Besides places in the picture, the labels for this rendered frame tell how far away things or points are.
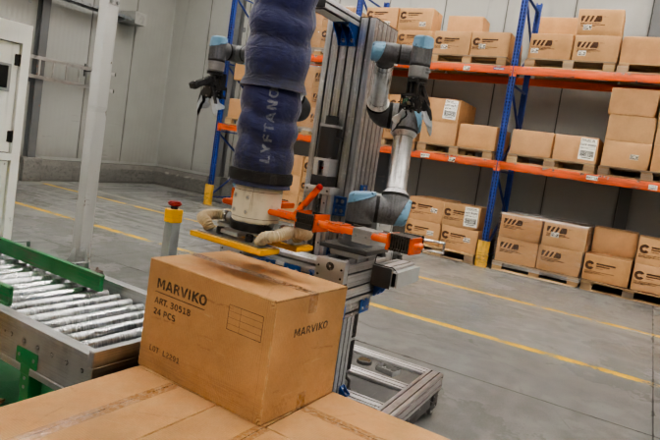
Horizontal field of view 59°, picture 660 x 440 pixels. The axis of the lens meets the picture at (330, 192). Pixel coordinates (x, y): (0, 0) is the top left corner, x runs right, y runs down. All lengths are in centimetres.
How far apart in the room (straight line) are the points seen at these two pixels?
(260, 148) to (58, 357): 108
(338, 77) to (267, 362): 139
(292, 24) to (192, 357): 117
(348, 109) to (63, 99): 1043
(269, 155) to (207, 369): 74
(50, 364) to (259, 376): 89
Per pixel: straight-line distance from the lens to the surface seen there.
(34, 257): 357
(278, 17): 200
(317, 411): 209
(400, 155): 248
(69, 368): 237
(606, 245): 932
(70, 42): 1284
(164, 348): 220
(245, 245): 195
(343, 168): 264
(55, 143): 1274
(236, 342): 194
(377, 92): 241
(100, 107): 552
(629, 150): 882
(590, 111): 1022
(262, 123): 197
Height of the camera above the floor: 143
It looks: 4 degrees down
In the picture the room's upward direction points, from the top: 8 degrees clockwise
